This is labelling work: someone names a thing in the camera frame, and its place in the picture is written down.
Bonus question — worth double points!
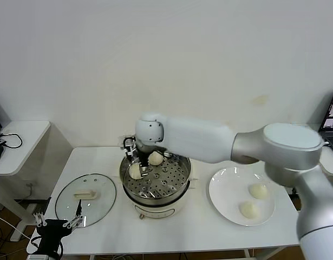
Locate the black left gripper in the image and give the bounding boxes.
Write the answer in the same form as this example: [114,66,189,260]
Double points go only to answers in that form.
[33,199,84,254]

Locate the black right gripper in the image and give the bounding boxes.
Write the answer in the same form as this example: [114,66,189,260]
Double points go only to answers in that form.
[125,146,153,174]

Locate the white steamed baozi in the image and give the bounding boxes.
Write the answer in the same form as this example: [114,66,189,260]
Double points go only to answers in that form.
[129,163,142,180]
[238,201,260,219]
[249,183,268,200]
[148,151,164,166]

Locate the glass pot lid cream handle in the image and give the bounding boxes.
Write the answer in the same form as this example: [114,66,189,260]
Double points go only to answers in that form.
[54,173,117,230]

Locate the stainless steel steamer basket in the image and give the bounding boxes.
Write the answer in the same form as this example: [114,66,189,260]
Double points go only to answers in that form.
[119,151,192,199]

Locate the white electric cooker pot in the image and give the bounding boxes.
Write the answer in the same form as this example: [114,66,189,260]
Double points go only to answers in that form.
[112,169,200,220]

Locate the white side table with mouse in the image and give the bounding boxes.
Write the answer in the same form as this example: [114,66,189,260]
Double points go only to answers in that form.
[0,121,51,243]

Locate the white round plate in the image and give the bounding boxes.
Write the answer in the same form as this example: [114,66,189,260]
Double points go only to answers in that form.
[208,167,276,226]

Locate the white side table with label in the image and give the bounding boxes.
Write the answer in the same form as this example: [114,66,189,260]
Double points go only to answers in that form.
[319,146,333,177]

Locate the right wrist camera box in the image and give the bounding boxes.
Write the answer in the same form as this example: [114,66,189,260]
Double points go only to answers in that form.
[117,134,136,149]

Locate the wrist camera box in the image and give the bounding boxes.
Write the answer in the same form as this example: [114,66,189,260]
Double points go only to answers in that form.
[27,253,61,260]
[117,134,136,149]

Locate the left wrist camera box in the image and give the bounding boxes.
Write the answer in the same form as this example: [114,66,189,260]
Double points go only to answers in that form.
[27,253,61,260]

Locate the black looped cable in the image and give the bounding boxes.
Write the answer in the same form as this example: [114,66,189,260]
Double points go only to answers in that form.
[0,132,23,150]

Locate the dark laptop with white cable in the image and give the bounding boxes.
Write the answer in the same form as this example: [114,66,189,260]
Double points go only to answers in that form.
[319,88,333,158]

